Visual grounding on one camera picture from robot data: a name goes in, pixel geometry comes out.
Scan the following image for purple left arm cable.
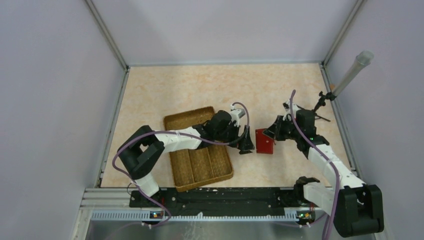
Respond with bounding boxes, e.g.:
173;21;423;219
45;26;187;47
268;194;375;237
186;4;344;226
111;101;251;228

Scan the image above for black mini tripod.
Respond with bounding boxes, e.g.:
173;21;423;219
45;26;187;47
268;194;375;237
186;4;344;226
312;91;337;122

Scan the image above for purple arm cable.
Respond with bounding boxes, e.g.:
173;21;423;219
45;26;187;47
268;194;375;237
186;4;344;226
289;89;342;240
111;101;251;228

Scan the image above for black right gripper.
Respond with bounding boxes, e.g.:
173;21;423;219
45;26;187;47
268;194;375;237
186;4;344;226
263;115;302;141

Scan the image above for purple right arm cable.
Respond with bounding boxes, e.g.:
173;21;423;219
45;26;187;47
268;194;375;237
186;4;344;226
289;89;342;240

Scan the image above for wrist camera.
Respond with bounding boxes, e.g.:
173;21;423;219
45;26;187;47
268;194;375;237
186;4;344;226
283;100;300;121
229;105;246;126

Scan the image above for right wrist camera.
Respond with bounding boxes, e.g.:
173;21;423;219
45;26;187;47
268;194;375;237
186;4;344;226
283;100;300;121

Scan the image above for aluminium frame rail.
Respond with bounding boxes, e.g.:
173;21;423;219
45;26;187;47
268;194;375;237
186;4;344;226
83;0;130;72

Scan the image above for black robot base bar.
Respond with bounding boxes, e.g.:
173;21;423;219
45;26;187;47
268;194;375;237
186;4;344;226
129;187;318;218

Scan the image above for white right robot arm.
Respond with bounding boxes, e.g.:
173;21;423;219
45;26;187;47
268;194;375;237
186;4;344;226
263;109;385;238

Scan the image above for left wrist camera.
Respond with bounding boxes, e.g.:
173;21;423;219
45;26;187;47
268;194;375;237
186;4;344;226
229;105;246;126

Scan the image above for red leather card holder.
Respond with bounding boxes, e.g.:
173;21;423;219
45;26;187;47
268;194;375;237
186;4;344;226
255;128;274;155

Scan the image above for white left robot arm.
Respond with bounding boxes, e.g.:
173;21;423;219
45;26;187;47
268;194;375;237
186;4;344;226
117;108;255;207

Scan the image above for woven bamboo tray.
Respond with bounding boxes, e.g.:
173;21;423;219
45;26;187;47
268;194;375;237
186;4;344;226
163;106;234;192

